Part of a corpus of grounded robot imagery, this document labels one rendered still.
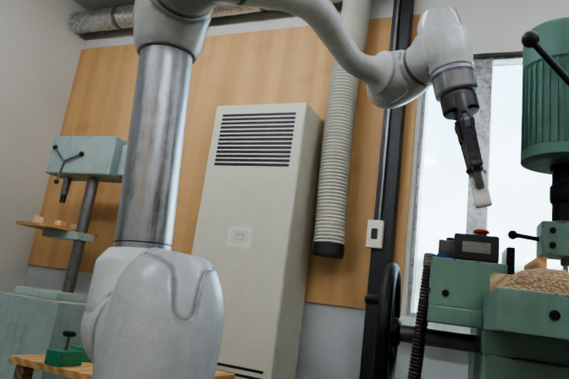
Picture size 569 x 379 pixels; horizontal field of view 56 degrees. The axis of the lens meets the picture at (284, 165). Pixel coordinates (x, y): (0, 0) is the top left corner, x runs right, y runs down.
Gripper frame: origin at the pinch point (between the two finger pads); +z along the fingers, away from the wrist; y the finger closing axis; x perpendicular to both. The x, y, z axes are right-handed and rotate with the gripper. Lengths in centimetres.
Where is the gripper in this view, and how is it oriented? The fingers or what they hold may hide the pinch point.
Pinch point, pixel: (479, 189)
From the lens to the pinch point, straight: 112.1
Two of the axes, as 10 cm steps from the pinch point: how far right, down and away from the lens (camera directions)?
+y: 2.7, 2.8, 9.2
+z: 1.1, 9.4, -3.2
